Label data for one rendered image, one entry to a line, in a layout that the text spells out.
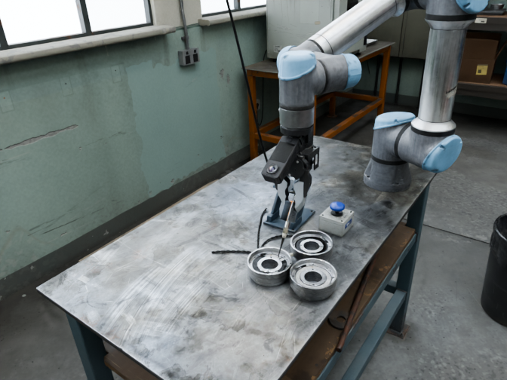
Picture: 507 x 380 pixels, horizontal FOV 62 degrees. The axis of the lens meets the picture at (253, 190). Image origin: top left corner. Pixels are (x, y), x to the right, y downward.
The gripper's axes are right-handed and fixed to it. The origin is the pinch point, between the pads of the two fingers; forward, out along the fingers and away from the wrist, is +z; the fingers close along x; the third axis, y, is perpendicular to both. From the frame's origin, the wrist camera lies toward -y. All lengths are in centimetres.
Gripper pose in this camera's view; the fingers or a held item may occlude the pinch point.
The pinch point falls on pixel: (290, 206)
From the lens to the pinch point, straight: 101.0
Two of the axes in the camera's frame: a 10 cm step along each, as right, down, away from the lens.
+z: 0.4, 8.8, 4.7
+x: -8.4, -2.3, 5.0
